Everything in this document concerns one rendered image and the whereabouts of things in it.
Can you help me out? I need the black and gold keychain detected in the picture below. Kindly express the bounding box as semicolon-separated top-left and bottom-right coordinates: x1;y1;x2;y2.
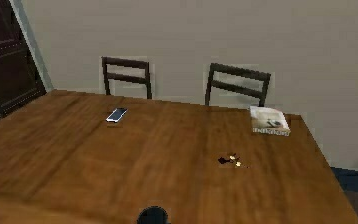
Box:
217;152;250;169

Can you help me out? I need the black and white phone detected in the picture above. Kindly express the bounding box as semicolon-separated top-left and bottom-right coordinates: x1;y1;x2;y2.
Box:
105;107;129;124

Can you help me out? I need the brown wooden dining table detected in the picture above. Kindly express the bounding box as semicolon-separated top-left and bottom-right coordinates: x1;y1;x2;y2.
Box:
0;88;358;224

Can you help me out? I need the dark wooden slatted chair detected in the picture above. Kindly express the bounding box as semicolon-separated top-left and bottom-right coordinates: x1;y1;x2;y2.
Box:
101;56;154;100
204;62;272;108

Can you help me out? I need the white book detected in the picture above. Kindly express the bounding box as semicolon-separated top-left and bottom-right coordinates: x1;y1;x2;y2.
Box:
249;105;292;137

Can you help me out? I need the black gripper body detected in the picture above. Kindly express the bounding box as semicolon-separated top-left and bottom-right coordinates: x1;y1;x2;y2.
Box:
136;205;172;224

